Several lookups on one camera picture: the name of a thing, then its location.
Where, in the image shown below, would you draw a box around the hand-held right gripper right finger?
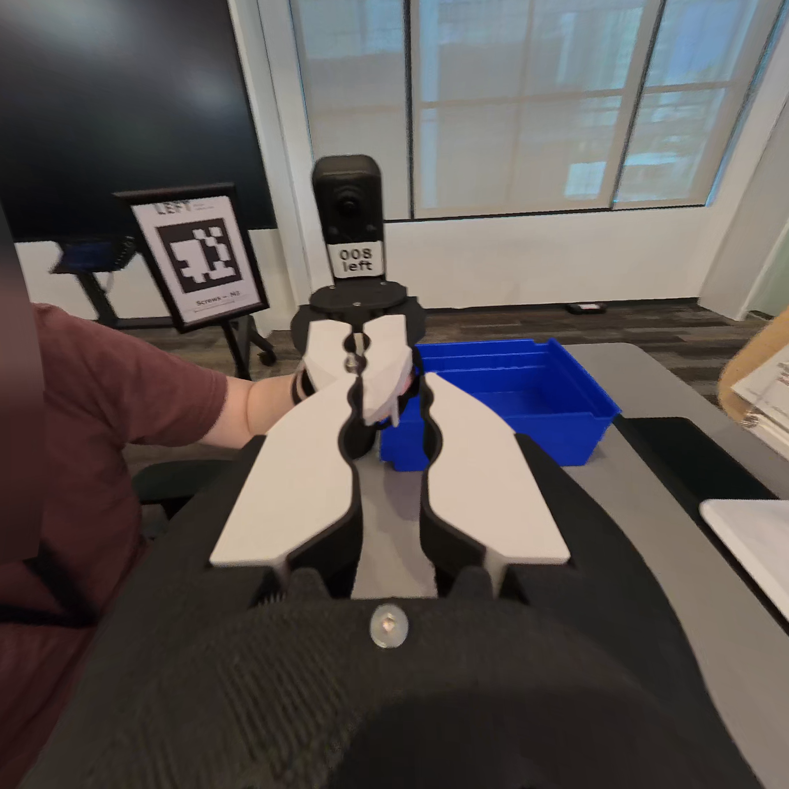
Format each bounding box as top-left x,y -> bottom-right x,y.
420,373 -> 572,598

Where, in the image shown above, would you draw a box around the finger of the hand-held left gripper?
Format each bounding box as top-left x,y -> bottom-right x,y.
304,319 -> 355,393
358,314 -> 414,427

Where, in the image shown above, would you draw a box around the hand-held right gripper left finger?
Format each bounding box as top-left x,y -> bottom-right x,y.
210,377 -> 360,598

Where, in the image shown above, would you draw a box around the person's left forearm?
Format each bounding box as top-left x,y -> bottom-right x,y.
200,373 -> 303,452

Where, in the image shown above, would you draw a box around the black sign stand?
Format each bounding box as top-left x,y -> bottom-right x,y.
219,314 -> 277,381

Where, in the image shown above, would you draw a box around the blue plastic bin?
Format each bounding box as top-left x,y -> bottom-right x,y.
380,338 -> 622,473

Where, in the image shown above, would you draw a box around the framed marker sign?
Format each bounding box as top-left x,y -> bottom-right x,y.
113,183 -> 271,334

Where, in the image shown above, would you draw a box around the large gridded window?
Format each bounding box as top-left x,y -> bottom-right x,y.
290,0 -> 789,221

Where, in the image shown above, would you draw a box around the black desk mat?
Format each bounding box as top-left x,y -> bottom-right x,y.
616,417 -> 789,623

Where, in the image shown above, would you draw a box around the person in maroon shirt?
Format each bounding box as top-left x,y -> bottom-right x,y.
0,302 -> 230,789

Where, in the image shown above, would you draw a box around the black floor stand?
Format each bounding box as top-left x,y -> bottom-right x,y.
74,271 -> 122,328

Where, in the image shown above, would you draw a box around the white flat board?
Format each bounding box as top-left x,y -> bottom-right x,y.
699,498 -> 789,618

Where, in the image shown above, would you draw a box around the brown cardboard box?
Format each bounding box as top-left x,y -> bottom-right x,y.
717,310 -> 789,452

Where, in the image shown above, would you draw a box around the printed paper sheets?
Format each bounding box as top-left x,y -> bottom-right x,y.
732,345 -> 789,434

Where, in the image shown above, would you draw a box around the large black wall screen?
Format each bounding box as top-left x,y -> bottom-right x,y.
0,0 -> 277,245

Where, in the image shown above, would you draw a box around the black lanyard strap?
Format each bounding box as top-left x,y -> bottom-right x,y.
0,547 -> 101,630

